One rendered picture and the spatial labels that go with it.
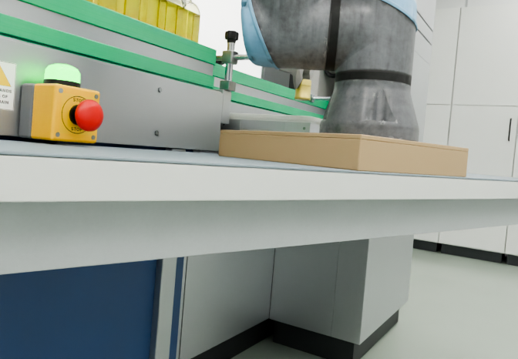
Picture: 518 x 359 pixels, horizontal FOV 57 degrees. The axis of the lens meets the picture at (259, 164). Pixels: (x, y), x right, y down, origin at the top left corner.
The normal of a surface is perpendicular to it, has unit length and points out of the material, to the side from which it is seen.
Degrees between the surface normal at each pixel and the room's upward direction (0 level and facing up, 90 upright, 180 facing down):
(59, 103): 90
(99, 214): 90
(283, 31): 110
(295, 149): 90
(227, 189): 90
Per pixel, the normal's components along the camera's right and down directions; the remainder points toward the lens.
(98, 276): 0.85, 0.09
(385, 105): -0.62, -0.03
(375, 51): -0.17, 0.02
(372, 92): -0.18, -0.29
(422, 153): 0.66, 0.07
